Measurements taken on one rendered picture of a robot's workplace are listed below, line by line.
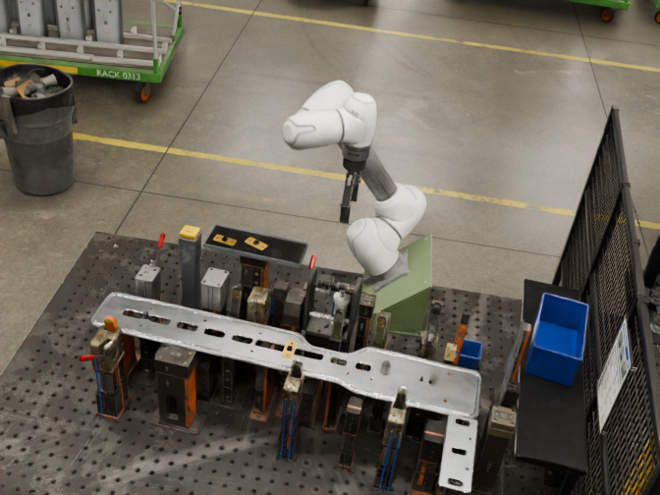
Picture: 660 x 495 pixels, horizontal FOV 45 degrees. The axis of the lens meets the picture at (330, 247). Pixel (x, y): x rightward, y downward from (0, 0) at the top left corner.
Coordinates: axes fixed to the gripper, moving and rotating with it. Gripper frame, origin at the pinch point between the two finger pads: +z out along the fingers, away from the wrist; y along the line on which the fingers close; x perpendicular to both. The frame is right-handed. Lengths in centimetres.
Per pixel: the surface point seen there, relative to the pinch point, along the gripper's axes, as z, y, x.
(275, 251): 30.1, -6.7, -26.0
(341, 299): 35.7, 4.8, 2.1
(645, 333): -9, 43, 91
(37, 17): 100, -319, -306
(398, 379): 46, 27, 28
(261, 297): 38.2, 10.2, -25.8
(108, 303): 46, 23, -79
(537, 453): 43, 47, 75
